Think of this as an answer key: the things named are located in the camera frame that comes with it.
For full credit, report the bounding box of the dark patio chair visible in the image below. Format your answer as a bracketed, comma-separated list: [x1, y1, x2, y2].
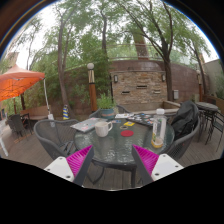
[8, 113, 33, 138]

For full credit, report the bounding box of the round dark side table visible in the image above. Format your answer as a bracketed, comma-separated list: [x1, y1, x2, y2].
[194, 101, 220, 145]

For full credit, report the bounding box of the slim wooden lamp post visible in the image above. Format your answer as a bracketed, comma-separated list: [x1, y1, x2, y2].
[196, 69, 205, 103]

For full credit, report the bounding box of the silver laptop with stickers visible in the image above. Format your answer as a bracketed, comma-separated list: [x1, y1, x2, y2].
[70, 117, 108, 134]

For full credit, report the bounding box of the black laptop with stickers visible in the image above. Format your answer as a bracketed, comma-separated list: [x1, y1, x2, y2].
[126, 112, 156, 128]

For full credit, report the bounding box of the orange canopy tent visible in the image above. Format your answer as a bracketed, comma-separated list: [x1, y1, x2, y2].
[0, 63, 56, 128]

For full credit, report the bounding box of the grey mesh garden chair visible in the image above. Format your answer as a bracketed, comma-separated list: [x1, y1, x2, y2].
[33, 118, 81, 161]
[89, 104, 132, 120]
[164, 114, 202, 161]

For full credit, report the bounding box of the blue yellow striped bollard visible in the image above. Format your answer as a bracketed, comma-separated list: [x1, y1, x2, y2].
[62, 104, 71, 121]

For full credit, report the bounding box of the white ribbed mug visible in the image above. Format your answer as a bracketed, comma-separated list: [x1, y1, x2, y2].
[94, 120, 114, 138]

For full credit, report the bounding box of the dark-trunked forked tree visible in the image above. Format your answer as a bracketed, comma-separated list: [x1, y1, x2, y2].
[116, 0, 211, 103]

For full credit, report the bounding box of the black backpack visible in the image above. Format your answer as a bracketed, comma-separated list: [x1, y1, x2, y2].
[170, 100, 200, 141]

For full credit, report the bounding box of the green plant in teal pot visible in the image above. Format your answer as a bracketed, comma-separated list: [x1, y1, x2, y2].
[96, 93, 118, 120]

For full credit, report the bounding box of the leaning brown-trunked tree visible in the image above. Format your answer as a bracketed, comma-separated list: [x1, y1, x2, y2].
[29, 0, 111, 118]

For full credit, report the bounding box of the globe-topped wooden lamp post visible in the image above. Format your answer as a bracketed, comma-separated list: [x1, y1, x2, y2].
[86, 62, 99, 114]

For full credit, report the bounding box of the white printed booklet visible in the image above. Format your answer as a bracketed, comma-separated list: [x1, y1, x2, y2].
[114, 112, 135, 120]

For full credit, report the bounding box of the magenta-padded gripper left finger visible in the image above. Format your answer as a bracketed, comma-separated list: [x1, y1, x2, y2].
[43, 144, 95, 187]

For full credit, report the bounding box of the clear white-capped drink bottle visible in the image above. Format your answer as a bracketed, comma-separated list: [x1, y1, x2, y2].
[151, 108, 168, 149]

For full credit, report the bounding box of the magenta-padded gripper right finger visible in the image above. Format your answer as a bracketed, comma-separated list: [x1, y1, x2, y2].
[130, 143, 185, 186]

